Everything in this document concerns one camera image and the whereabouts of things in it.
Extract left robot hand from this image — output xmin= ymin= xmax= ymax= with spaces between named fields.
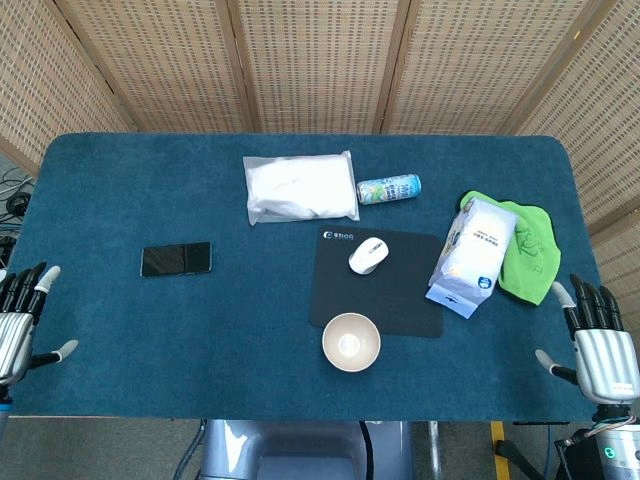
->
xmin=0 ymin=261 xmax=80 ymax=386

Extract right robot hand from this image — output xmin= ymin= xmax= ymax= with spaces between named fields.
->
xmin=534 ymin=272 xmax=640 ymax=404

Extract black smartphone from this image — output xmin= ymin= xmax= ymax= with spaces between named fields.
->
xmin=140 ymin=241 xmax=213 ymax=278

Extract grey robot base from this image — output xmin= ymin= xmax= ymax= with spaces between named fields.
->
xmin=198 ymin=418 xmax=416 ymax=480

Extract green cloth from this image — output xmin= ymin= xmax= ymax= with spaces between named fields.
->
xmin=459 ymin=189 xmax=562 ymax=307

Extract white tissue pack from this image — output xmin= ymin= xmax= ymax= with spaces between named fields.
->
xmin=425 ymin=196 xmax=518 ymax=320

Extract black mouse pad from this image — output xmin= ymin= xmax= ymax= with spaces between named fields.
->
xmin=308 ymin=226 xmax=445 ymax=339

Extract blue table mat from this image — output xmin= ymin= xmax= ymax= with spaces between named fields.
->
xmin=7 ymin=132 xmax=605 ymax=424

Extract white computer mouse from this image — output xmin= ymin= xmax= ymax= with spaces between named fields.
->
xmin=348 ymin=237 xmax=389 ymax=275

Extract beige bowl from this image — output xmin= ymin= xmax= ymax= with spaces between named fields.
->
xmin=321 ymin=312 xmax=382 ymax=373

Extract blue-green beverage can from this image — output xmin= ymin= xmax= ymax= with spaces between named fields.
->
xmin=356 ymin=173 xmax=422 ymax=206

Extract white plastic bag package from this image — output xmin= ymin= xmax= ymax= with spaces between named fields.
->
xmin=242 ymin=150 xmax=361 ymax=227

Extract woven folding screen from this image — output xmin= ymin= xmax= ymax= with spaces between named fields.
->
xmin=0 ymin=0 xmax=640 ymax=331

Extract black floor cables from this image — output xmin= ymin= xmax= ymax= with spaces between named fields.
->
xmin=0 ymin=167 xmax=35 ymax=266

